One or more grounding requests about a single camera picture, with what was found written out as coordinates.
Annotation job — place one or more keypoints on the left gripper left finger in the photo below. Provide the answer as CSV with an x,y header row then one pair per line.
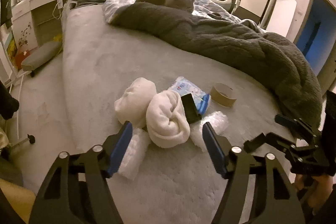
x,y
75,188

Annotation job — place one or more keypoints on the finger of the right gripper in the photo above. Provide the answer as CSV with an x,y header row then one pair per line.
x,y
299,128
274,140

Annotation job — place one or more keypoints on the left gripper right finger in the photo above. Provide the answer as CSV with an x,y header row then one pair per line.
x,y
274,198

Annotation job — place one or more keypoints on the brown cardboard tape roll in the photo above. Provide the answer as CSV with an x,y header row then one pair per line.
x,y
223,95

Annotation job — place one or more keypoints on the blue white tissue pack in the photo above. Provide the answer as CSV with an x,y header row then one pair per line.
x,y
201,99

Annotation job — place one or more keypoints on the white towel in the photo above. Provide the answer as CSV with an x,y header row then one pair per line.
x,y
166,120
133,104

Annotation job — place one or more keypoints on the person's right hand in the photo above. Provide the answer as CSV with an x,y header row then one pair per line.
x,y
323,190

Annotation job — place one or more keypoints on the dark grey fluffy blanket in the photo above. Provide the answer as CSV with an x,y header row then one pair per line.
x,y
269,58

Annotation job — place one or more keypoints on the white clothes rack base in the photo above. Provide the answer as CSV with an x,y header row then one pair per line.
x,y
20,139

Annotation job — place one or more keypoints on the hanging black garment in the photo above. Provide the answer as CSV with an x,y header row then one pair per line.
x,y
8,104

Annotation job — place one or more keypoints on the grey padded stool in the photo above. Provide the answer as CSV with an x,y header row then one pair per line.
x,y
40,57

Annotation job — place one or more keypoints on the red box on floor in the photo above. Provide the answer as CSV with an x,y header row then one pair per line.
x,y
20,57

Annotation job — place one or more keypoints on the black object on duvet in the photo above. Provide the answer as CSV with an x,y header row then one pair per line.
x,y
214,15

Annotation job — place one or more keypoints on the patterned blue white duvet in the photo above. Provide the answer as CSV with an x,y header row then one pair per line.
x,y
201,8

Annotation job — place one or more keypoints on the white charger with cable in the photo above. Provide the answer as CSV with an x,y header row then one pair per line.
x,y
59,7

